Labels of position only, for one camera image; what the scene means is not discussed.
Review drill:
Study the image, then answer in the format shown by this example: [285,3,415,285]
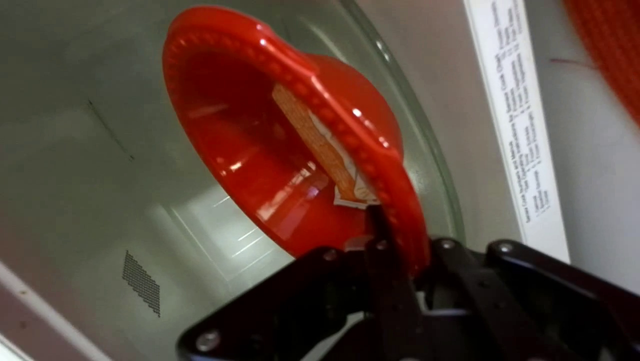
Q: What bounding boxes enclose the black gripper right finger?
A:
[425,236,640,361]

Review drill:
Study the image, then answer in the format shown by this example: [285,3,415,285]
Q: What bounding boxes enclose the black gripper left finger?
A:
[176,205,435,361]

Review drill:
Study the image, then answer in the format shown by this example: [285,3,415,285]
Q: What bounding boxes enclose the orange plastic bowl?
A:
[159,3,432,273]

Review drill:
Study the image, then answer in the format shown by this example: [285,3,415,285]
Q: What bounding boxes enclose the black stainless microwave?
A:
[0,0,575,361]

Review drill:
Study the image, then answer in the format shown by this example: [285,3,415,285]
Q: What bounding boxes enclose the red round placemat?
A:
[561,0,640,128]

